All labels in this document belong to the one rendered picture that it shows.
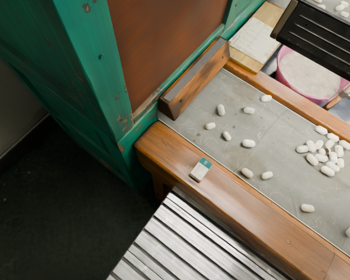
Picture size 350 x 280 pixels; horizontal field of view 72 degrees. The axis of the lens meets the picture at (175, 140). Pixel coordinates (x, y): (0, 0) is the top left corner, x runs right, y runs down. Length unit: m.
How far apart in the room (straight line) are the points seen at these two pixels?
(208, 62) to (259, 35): 0.30
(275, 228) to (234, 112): 0.36
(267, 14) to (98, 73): 0.80
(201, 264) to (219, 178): 0.24
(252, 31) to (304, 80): 0.25
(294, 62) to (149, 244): 0.80
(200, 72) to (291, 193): 0.43
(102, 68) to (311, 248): 0.63
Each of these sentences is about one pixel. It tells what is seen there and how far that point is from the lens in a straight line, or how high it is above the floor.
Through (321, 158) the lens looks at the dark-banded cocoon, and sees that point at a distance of 0.82.
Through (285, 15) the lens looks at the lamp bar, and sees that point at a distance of 0.56.
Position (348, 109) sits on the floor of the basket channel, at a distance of 1.08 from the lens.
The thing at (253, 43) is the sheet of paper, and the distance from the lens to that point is 0.94.
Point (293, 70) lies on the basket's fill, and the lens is 0.99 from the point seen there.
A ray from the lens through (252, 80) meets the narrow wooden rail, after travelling 0.86.
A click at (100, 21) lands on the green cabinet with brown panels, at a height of 1.17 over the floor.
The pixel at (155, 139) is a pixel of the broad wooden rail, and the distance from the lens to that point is 0.69.
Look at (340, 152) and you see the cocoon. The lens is 0.86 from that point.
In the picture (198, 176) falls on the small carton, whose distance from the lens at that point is 0.64.
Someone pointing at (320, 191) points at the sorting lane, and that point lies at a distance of 0.81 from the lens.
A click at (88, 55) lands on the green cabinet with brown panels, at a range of 0.37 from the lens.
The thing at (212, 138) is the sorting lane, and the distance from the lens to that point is 0.74.
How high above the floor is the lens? 1.40
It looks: 67 degrees down
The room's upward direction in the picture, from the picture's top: 7 degrees clockwise
